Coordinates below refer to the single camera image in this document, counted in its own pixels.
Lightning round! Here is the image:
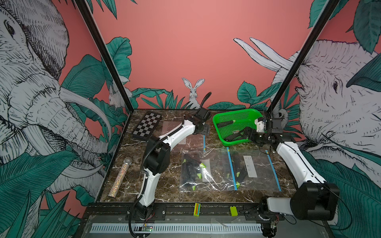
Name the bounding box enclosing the left black corrugated cable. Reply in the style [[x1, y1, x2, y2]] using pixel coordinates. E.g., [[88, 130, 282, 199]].
[[127, 91, 212, 209]]

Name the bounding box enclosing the black white checkerboard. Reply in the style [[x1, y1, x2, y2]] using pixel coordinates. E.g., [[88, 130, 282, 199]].
[[132, 111, 162, 142]]

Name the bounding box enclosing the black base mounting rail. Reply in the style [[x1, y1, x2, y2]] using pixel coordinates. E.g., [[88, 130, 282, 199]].
[[83, 202, 284, 223]]

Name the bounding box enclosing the striped colour block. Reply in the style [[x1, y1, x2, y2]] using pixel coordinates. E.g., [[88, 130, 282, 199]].
[[193, 203, 201, 217]]

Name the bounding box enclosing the black frame post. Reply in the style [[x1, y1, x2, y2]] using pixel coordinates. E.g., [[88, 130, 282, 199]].
[[267, 0, 340, 115], [74, 0, 134, 113]]

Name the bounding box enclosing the clear zip bag blue zipper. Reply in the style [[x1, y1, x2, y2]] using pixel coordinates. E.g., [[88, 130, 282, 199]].
[[226, 149, 281, 192]]

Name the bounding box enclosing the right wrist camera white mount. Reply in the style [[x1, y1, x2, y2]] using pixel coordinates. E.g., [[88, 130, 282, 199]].
[[255, 117, 266, 133]]

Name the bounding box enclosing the eggplant in basket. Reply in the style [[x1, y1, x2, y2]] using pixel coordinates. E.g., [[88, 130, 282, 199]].
[[216, 120, 235, 128]]

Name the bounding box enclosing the green small block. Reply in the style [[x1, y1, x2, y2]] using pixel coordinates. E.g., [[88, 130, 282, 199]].
[[230, 206, 238, 217]]

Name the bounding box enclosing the white perforated rail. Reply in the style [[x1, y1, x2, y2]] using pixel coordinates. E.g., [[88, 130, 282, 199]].
[[89, 223, 263, 234]]

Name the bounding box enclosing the left black frame post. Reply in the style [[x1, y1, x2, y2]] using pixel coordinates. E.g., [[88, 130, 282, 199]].
[[74, 0, 134, 113]]

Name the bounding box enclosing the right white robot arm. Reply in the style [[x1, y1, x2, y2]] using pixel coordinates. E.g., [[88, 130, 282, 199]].
[[224, 117, 340, 221]]

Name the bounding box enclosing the green plastic basket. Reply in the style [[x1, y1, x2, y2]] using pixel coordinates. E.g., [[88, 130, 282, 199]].
[[213, 109, 264, 147]]

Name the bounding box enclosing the right black frame post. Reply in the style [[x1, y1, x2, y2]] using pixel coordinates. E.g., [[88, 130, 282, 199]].
[[267, 0, 340, 115]]

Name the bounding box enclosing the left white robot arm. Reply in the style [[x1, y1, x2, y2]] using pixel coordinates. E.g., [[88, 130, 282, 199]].
[[137, 107, 211, 209]]

